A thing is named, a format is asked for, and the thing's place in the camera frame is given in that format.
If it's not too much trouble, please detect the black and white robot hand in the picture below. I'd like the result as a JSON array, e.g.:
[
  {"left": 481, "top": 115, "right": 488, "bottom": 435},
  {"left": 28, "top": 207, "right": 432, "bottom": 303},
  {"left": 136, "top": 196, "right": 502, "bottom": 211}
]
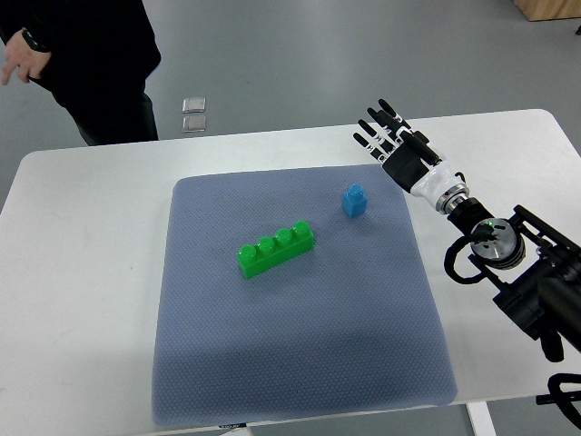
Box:
[{"left": 353, "top": 99, "right": 469, "bottom": 214}]

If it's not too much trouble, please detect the person's bare hand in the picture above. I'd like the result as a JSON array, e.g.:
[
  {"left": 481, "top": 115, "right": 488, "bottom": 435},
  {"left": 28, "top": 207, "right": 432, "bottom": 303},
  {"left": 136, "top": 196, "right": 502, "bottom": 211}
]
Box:
[{"left": 1, "top": 28, "right": 52, "bottom": 85}]

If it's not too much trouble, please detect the blue toy block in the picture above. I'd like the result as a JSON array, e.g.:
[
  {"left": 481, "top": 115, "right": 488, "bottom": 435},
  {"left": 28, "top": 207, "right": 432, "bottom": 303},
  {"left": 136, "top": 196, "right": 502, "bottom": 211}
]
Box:
[{"left": 341, "top": 184, "right": 368, "bottom": 218}]

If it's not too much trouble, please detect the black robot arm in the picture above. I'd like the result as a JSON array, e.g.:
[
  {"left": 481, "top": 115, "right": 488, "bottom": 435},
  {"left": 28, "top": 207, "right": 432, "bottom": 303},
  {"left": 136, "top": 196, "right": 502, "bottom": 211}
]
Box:
[{"left": 443, "top": 194, "right": 580, "bottom": 362}]

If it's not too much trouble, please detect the green four-stud toy block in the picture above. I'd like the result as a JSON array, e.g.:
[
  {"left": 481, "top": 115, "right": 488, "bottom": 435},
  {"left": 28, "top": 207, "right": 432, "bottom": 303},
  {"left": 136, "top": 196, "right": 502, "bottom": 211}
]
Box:
[{"left": 236, "top": 221, "right": 314, "bottom": 280}]

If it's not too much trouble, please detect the black wristwatch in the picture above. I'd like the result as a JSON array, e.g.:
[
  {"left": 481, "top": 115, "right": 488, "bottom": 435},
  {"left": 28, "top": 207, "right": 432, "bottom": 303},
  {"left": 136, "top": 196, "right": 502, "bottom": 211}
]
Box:
[{"left": 21, "top": 28, "right": 50, "bottom": 53}]

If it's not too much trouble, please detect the person in black clothes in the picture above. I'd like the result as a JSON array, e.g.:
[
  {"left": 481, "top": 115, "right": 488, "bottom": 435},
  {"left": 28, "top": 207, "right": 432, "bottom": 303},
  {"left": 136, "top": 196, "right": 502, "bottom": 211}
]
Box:
[{"left": 1, "top": 1, "right": 162, "bottom": 146}]

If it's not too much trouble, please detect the upper metal floor plate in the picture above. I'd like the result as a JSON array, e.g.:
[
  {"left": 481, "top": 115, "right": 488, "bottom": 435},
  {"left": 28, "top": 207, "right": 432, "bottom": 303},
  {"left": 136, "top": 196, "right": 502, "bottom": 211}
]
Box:
[{"left": 182, "top": 96, "right": 206, "bottom": 114}]

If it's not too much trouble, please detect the grey-blue textured mat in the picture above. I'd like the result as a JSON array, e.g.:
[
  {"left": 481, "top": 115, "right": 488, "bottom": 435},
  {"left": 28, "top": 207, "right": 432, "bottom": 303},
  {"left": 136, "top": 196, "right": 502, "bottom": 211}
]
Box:
[{"left": 153, "top": 164, "right": 457, "bottom": 427}]

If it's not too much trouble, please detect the wooden furniture corner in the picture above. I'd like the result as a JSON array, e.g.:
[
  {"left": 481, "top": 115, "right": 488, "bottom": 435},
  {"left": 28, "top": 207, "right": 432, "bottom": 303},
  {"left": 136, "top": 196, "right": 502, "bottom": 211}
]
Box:
[{"left": 514, "top": 0, "right": 580, "bottom": 22}]

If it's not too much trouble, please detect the white table leg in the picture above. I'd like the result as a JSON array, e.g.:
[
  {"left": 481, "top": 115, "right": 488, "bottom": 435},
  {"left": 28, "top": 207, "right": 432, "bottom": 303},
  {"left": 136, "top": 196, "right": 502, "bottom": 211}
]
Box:
[{"left": 466, "top": 401, "right": 497, "bottom": 436}]

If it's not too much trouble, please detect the black table control panel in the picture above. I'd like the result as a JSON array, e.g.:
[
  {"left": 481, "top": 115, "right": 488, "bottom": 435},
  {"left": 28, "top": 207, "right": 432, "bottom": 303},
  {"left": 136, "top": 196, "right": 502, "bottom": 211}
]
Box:
[{"left": 536, "top": 391, "right": 581, "bottom": 405}]

